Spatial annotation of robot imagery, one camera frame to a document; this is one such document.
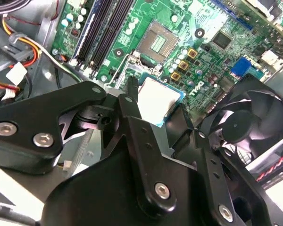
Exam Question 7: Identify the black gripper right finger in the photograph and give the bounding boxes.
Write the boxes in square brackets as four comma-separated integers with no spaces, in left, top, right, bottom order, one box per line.
[165,103,272,226]

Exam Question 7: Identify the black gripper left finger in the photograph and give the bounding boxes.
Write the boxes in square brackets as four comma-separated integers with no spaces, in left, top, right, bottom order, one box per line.
[0,77,177,213]

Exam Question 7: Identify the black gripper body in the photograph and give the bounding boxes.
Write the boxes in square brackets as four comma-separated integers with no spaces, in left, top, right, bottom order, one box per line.
[41,150,213,226]

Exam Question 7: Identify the silver CPU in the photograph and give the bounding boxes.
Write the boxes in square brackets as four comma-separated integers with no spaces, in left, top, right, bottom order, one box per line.
[137,72,187,128]

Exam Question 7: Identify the wire locking lever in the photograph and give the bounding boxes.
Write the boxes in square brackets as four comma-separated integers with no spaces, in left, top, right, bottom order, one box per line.
[103,48,135,87]

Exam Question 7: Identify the metal socket cover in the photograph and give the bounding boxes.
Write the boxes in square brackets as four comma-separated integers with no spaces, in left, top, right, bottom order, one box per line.
[121,50,165,82]

